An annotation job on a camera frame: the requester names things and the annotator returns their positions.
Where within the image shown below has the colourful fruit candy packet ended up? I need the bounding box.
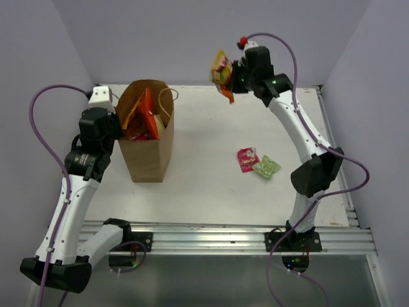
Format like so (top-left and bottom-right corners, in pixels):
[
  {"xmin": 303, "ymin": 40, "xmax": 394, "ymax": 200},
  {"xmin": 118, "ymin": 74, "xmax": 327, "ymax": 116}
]
[{"xmin": 210, "ymin": 49, "xmax": 235, "ymax": 104}]

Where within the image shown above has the orange Kettle chips bag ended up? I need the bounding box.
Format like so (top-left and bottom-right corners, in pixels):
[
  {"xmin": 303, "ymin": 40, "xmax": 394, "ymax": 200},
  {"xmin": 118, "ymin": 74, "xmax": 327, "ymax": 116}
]
[{"xmin": 122, "ymin": 93, "xmax": 147, "ymax": 140}]

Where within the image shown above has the cassava chips bag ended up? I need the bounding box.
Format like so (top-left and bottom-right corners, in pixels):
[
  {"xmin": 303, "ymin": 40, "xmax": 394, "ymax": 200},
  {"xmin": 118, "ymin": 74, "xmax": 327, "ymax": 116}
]
[{"xmin": 137, "ymin": 88, "xmax": 165, "ymax": 139}]

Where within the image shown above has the brown paper bag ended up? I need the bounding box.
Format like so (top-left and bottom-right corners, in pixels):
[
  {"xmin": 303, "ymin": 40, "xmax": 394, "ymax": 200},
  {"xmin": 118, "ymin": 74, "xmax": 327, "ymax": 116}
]
[{"xmin": 116, "ymin": 79, "xmax": 174, "ymax": 182}]

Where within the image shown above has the small pink candy packet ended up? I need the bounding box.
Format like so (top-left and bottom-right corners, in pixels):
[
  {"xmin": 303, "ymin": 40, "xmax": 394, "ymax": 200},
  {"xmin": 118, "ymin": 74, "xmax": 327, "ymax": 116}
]
[{"xmin": 237, "ymin": 147, "xmax": 260, "ymax": 173}]

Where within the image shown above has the small green candy packet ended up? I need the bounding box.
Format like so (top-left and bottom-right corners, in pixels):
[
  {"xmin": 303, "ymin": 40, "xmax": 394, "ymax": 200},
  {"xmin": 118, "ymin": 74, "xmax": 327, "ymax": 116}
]
[{"xmin": 252, "ymin": 155, "xmax": 281, "ymax": 179}]

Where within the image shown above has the pink silver chips bag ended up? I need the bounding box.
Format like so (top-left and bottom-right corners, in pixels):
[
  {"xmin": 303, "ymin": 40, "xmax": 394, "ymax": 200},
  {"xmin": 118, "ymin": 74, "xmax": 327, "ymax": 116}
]
[{"xmin": 128, "ymin": 134, "xmax": 151, "ymax": 141}]

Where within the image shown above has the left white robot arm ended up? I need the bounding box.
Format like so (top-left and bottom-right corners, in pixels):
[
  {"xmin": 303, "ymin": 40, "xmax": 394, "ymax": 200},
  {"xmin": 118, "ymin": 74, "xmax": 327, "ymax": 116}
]
[{"xmin": 20, "ymin": 107, "xmax": 133, "ymax": 294}]

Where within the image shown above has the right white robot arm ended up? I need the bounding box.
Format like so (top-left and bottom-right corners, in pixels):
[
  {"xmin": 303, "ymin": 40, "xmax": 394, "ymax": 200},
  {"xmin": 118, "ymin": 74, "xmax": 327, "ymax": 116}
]
[{"xmin": 229, "ymin": 41, "xmax": 344, "ymax": 251}]

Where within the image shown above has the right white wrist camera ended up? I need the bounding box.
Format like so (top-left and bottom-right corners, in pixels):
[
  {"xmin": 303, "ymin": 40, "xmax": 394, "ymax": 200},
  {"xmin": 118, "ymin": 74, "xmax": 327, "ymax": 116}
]
[{"xmin": 236, "ymin": 36, "xmax": 258, "ymax": 52}]

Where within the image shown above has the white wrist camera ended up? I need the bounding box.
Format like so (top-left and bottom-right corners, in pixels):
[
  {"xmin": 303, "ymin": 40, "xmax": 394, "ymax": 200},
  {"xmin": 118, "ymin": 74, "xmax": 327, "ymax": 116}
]
[
  {"xmin": 236, "ymin": 36, "xmax": 258, "ymax": 52},
  {"xmin": 88, "ymin": 86, "xmax": 116, "ymax": 113}
]

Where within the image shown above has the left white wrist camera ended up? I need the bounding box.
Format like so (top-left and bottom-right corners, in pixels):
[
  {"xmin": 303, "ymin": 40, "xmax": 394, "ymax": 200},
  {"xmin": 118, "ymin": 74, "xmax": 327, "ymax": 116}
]
[{"xmin": 88, "ymin": 86, "xmax": 116, "ymax": 113}]

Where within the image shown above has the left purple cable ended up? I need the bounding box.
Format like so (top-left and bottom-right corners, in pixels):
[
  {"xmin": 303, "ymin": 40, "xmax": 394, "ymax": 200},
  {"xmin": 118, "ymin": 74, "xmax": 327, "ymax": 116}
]
[{"xmin": 28, "ymin": 84, "xmax": 93, "ymax": 307}]

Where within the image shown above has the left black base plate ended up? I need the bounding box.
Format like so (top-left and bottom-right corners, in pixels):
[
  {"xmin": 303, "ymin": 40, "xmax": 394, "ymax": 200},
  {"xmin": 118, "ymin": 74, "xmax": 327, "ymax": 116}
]
[{"xmin": 109, "ymin": 232, "xmax": 153, "ymax": 253}]

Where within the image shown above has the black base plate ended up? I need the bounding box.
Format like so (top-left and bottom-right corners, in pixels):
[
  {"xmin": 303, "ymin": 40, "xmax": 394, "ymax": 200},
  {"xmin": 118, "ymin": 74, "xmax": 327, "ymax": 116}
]
[
  {"xmin": 109, "ymin": 232, "xmax": 153, "ymax": 253},
  {"xmin": 264, "ymin": 228, "xmax": 323, "ymax": 252}
]

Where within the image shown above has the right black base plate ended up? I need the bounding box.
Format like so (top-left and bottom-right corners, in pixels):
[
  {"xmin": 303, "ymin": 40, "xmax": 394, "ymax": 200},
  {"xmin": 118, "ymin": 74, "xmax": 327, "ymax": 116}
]
[{"xmin": 264, "ymin": 228, "xmax": 323, "ymax": 252}]

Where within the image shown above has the aluminium extrusion rail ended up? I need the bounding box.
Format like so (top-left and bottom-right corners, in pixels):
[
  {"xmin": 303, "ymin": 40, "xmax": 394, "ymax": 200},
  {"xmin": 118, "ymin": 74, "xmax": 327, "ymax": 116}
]
[{"xmin": 79, "ymin": 220, "xmax": 378, "ymax": 256}]

